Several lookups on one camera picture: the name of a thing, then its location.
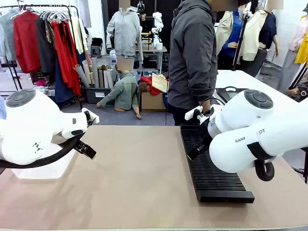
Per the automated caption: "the mannequin head brown hair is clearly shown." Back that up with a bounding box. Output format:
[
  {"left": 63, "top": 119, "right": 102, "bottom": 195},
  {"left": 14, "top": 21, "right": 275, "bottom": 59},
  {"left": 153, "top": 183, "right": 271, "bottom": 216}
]
[{"left": 138, "top": 81, "right": 151, "bottom": 93}]

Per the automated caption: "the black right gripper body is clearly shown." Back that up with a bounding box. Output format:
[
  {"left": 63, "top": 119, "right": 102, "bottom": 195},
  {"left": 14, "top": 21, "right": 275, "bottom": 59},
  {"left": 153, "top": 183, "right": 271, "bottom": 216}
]
[{"left": 196, "top": 119, "right": 214, "bottom": 151}]

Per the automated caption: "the person's left forearm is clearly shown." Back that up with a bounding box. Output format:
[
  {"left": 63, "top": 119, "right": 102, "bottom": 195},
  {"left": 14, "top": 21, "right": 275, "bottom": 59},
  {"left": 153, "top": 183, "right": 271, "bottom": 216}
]
[{"left": 187, "top": 79, "right": 215, "bottom": 110}]

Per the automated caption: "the black slotted PCB rack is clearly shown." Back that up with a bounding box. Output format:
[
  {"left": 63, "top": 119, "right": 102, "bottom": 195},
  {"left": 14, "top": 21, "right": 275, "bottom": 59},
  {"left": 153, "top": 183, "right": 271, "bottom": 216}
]
[{"left": 180, "top": 124, "right": 255, "bottom": 204}]

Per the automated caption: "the red dress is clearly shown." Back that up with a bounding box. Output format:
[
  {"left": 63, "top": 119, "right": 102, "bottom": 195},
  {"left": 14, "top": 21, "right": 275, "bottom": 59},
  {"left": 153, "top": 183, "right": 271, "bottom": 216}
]
[{"left": 51, "top": 21, "right": 81, "bottom": 96}]

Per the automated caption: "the black metal clothes rack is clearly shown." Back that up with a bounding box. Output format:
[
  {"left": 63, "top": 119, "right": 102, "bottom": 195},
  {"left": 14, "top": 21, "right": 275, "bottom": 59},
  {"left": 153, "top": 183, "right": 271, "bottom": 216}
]
[{"left": 0, "top": 3, "right": 84, "bottom": 110}]

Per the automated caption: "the white paper roll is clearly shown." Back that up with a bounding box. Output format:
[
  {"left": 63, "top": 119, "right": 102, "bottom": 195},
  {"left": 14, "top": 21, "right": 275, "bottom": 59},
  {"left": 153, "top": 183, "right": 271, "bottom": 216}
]
[
  {"left": 73, "top": 64, "right": 90, "bottom": 88},
  {"left": 103, "top": 69, "right": 114, "bottom": 89}
]

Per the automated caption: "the person in grey jacket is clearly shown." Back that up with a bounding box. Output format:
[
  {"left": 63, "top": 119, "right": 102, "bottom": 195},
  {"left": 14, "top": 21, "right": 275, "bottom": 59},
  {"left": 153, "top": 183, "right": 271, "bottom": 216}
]
[{"left": 167, "top": 0, "right": 218, "bottom": 126}]

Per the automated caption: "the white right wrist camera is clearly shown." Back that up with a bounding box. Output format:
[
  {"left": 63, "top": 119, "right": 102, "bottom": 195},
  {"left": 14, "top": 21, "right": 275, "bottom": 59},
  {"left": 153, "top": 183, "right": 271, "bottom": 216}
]
[{"left": 184, "top": 105, "right": 203, "bottom": 121}]

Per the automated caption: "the mannequin torso in green jacket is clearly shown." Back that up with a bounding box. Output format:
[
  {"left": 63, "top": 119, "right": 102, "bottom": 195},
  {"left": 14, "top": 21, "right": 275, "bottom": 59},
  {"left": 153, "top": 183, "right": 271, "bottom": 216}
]
[{"left": 96, "top": 69, "right": 142, "bottom": 120}]

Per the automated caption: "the red coat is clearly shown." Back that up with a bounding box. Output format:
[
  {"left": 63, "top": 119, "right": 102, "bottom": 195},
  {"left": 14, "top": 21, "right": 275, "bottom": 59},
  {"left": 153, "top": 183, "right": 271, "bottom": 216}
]
[{"left": 13, "top": 11, "right": 41, "bottom": 74}]

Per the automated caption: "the grey desk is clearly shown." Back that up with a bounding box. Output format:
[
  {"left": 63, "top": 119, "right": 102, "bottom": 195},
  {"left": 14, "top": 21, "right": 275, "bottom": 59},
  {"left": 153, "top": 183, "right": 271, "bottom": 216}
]
[{"left": 134, "top": 44, "right": 168, "bottom": 75}]

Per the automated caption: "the red cloth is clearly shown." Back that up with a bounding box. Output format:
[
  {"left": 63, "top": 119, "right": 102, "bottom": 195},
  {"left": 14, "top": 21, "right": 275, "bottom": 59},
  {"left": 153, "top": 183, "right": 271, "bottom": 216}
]
[{"left": 140, "top": 76, "right": 162, "bottom": 96}]

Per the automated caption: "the black tray with handle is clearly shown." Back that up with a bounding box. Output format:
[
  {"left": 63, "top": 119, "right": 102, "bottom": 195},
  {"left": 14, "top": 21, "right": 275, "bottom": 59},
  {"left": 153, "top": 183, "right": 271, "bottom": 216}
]
[{"left": 215, "top": 86, "right": 250, "bottom": 104}]

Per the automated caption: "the black velcro strap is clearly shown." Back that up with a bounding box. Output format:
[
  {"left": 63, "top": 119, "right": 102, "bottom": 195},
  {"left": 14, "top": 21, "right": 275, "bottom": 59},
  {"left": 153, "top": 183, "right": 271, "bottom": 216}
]
[{"left": 247, "top": 141, "right": 275, "bottom": 161}]

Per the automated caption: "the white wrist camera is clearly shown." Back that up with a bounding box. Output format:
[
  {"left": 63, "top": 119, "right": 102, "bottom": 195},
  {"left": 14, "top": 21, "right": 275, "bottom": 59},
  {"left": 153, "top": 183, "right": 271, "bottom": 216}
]
[
  {"left": 81, "top": 107, "right": 100, "bottom": 124},
  {"left": 184, "top": 105, "right": 203, "bottom": 121}
]

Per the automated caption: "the mannequin in pink and yellow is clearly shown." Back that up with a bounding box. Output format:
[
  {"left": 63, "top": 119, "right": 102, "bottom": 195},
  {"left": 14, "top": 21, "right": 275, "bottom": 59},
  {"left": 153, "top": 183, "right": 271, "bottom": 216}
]
[{"left": 276, "top": 7, "right": 308, "bottom": 93}]

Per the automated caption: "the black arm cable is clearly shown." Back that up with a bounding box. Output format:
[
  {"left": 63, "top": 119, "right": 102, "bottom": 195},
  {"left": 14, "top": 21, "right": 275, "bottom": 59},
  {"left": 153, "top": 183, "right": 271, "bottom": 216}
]
[
  {"left": 254, "top": 159, "right": 275, "bottom": 182},
  {"left": 0, "top": 136, "right": 84, "bottom": 169}
]

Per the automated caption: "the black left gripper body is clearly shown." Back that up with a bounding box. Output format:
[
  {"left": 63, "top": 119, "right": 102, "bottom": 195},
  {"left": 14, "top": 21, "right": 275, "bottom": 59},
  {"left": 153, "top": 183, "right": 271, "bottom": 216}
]
[{"left": 71, "top": 136, "right": 85, "bottom": 151}]

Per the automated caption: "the cream garment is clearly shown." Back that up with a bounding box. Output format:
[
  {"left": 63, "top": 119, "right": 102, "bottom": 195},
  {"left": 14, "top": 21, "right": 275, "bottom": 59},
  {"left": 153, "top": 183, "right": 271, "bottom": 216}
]
[{"left": 69, "top": 16, "right": 89, "bottom": 55}]

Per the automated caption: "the mannequin in grey hoodie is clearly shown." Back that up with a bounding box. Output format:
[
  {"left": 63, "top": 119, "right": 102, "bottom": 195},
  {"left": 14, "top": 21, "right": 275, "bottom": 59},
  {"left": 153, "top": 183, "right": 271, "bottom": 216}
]
[{"left": 105, "top": 6, "right": 144, "bottom": 64}]

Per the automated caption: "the mannequin in cream vest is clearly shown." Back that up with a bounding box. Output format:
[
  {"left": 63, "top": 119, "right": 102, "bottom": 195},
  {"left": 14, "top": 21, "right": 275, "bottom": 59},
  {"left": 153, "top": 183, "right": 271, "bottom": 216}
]
[{"left": 242, "top": 9, "right": 280, "bottom": 77}]

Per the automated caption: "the black coat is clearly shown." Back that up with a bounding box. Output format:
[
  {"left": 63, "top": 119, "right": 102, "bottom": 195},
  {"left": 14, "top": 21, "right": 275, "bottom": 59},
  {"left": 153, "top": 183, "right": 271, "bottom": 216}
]
[{"left": 35, "top": 16, "right": 57, "bottom": 77}]

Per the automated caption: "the black tripod pole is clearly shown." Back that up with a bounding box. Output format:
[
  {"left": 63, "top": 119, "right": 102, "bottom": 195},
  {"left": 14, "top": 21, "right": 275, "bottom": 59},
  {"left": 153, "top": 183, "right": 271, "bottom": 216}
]
[{"left": 232, "top": 13, "right": 250, "bottom": 72}]

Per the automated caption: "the white table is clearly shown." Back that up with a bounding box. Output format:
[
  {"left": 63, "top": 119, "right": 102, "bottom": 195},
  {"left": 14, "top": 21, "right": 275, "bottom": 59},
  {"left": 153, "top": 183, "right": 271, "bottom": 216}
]
[{"left": 213, "top": 69, "right": 308, "bottom": 114}]

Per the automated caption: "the grey knit garment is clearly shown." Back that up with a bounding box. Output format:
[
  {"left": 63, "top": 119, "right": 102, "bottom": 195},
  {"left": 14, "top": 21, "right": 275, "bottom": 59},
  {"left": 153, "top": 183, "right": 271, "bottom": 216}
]
[{"left": 0, "top": 9, "right": 17, "bottom": 62}]

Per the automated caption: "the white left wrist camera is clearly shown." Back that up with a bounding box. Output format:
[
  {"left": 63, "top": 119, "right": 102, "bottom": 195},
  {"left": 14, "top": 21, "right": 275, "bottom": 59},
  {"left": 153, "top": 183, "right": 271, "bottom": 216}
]
[{"left": 81, "top": 107, "right": 100, "bottom": 124}]

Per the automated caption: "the grey paper roll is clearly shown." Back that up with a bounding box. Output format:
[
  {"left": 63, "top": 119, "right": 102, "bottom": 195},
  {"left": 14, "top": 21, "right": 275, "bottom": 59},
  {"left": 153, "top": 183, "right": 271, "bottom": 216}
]
[{"left": 90, "top": 57, "right": 100, "bottom": 89}]

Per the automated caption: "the clear water bottle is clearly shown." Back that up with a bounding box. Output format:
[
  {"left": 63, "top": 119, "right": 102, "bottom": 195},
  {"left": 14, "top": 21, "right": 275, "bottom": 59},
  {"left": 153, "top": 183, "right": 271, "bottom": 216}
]
[{"left": 109, "top": 49, "right": 117, "bottom": 67}]

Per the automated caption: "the cream paper roll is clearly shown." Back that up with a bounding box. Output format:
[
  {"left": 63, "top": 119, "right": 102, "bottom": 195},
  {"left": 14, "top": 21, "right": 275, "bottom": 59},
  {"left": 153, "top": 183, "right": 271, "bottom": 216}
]
[{"left": 82, "top": 59, "right": 92, "bottom": 85}]

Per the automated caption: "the black stool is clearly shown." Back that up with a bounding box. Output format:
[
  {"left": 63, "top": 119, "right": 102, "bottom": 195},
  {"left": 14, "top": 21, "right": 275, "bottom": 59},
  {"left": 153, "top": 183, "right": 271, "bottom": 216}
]
[{"left": 90, "top": 38, "right": 103, "bottom": 58}]

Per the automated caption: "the grey storage bin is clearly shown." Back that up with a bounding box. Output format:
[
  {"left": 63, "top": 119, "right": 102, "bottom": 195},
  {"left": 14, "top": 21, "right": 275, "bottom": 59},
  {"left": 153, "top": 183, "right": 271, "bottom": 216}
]
[{"left": 85, "top": 87, "right": 116, "bottom": 104}]

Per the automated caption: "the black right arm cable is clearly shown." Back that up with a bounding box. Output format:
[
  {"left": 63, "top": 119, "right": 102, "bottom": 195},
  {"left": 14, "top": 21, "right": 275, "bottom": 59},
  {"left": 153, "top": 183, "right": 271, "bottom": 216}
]
[{"left": 254, "top": 159, "right": 275, "bottom": 182}]

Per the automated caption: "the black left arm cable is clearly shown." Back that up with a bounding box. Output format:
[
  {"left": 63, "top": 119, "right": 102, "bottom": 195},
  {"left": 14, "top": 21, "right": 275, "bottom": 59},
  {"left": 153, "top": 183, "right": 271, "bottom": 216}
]
[{"left": 0, "top": 136, "right": 84, "bottom": 169}]

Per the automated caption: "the mannequin in beige coat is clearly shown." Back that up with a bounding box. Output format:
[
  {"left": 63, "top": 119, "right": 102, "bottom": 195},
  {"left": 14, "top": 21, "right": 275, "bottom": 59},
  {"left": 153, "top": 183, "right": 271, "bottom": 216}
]
[{"left": 216, "top": 9, "right": 244, "bottom": 58}]

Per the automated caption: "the wooden board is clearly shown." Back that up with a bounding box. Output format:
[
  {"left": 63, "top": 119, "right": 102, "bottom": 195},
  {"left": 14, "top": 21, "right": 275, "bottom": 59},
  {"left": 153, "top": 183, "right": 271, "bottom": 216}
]
[{"left": 151, "top": 73, "right": 169, "bottom": 93}]

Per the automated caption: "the black metal stand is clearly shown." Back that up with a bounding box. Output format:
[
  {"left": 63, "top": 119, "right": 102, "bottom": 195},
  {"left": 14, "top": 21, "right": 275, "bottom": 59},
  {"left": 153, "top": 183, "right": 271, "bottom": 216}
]
[{"left": 0, "top": 57, "right": 23, "bottom": 91}]

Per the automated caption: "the cardboard box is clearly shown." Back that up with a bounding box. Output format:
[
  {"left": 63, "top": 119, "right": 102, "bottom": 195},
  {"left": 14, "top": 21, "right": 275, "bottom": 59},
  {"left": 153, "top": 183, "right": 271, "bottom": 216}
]
[{"left": 140, "top": 91, "right": 167, "bottom": 112}]

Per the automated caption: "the navy garment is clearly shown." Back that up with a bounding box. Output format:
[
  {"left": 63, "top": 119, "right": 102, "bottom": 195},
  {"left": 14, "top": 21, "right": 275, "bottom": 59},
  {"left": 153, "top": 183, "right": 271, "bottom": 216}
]
[{"left": 54, "top": 60, "right": 75, "bottom": 103}]

